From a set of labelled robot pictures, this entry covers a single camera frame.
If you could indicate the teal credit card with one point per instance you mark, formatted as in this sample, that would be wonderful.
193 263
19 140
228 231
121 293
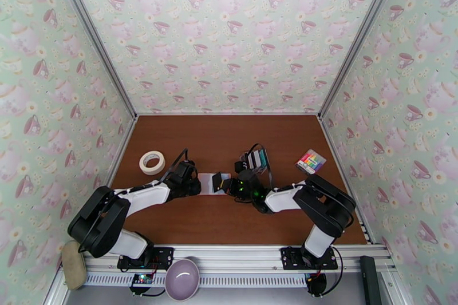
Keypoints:
264 158

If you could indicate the highlighter pen pack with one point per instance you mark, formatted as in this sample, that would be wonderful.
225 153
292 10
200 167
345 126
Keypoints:
311 161

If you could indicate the beige masking tape roll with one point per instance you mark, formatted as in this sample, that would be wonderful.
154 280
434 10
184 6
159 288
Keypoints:
145 166

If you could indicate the black round disc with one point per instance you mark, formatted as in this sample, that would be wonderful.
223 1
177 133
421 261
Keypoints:
316 284

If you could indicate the small circuit board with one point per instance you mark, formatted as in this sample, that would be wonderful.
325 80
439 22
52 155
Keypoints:
142 279

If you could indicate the aluminium table side rail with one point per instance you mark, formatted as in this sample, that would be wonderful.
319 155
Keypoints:
125 146
343 164

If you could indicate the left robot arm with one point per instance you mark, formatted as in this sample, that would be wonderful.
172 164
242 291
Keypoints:
146 195

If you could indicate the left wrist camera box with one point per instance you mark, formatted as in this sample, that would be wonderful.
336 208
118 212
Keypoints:
185 170

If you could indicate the black rectangular box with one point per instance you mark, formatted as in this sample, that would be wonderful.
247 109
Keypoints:
370 279

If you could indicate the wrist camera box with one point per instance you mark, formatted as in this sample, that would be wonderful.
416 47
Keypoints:
185 170
241 166

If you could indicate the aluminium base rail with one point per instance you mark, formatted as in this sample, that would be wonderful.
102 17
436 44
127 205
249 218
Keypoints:
229 254

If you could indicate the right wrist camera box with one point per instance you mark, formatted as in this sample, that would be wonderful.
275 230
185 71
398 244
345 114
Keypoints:
241 166

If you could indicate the grey-blue credit card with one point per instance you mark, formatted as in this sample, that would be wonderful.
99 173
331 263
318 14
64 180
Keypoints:
226 175

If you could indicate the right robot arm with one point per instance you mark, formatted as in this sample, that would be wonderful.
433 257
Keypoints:
282 200

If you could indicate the aluminium frame corner post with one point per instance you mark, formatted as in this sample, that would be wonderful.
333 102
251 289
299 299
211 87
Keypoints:
361 35
93 35

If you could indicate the purple bowl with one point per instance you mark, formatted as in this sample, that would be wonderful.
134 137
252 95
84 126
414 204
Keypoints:
181 279

